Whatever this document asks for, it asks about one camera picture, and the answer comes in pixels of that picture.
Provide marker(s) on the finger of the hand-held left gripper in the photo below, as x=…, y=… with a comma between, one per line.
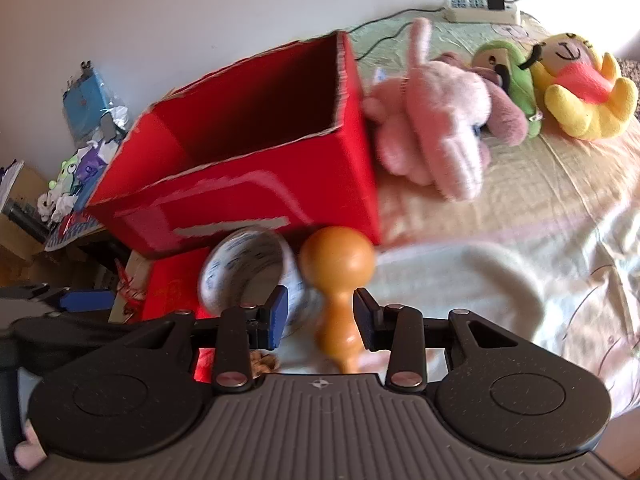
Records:
x=85, y=300

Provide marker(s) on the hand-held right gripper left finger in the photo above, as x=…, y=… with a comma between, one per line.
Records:
x=277, y=317

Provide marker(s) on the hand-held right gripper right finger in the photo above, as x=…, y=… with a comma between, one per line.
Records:
x=362, y=320

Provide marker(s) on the red and white ornament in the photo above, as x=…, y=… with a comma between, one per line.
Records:
x=127, y=285

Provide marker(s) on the brown pine cone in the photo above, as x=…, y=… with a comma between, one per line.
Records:
x=262, y=362

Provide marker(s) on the clear tape roll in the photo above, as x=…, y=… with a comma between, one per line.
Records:
x=250, y=265

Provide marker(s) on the orange wooden gourd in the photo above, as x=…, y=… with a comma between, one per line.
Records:
x=337, y=260

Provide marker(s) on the red envelope packet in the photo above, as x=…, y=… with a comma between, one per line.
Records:
x=170, y=285

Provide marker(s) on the red cardboard box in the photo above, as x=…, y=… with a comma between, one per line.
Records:
x=250, y=195

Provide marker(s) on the person's left hand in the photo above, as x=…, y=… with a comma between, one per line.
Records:
x=27, y=452

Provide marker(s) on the blue patterned table mat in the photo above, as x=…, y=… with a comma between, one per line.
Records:
x=70, y=232

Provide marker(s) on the small white plush figure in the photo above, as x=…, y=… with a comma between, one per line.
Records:
x=52, y=205

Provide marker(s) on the purple tissue pack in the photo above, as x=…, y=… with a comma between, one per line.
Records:
x=92, y=167

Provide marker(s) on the small green plush figure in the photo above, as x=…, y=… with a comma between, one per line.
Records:
x=72, y=167

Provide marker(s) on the blue plastic packet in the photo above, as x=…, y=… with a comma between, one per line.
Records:
x=82, y=100

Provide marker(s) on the pink plush rabbit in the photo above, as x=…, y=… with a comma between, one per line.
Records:
x=435, y=110

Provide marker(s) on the green plush toy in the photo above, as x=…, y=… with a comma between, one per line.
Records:
x=522, y=85

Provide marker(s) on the yellow plush tiger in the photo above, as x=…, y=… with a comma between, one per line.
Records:
x=585, y=85

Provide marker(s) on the white power strip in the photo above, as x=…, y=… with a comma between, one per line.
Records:
x=475, y=12

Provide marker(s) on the dark patterned blanket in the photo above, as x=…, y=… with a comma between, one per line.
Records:
x=630, y=85

